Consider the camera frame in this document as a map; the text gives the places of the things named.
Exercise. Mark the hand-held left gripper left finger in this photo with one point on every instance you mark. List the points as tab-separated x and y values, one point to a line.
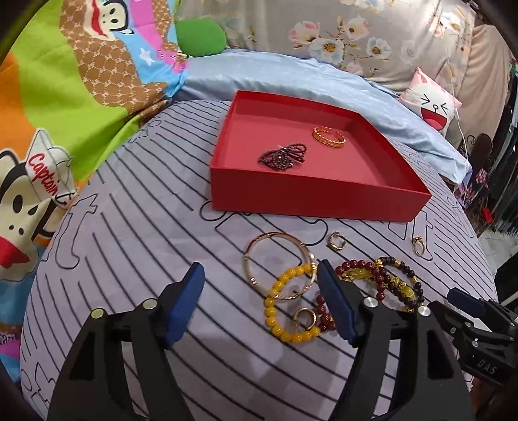
186	299

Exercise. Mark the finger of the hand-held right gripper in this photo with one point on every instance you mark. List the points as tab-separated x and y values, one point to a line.
451	322
465	300

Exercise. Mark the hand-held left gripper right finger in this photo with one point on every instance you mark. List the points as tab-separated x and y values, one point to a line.
336	299

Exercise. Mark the gold hoop earring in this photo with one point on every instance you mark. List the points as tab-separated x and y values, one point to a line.
334	241

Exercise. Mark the thin gold bangle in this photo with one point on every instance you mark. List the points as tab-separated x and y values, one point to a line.
253	279

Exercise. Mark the red cardboard box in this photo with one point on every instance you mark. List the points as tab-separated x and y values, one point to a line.
291	190

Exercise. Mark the grey striped bed sheet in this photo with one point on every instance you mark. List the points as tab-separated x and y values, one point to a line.
141	226

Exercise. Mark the hanging dark clothes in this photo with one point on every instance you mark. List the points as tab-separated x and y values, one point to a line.
508	162

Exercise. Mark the dark chair back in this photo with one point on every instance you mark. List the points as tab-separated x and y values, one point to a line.
481	149

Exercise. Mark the rabbit face cushion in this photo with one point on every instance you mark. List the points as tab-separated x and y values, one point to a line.
433	109

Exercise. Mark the cartoon monkey blanket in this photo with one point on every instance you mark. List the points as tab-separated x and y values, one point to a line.
81	101

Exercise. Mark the beige cloth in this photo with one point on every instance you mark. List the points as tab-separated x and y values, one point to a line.
485	73

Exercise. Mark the light blue blanket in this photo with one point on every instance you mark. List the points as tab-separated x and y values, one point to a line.
283	73

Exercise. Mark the green pillow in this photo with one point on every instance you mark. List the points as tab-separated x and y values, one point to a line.
202	38

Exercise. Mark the grey floral quilt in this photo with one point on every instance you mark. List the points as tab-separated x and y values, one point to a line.
364	24

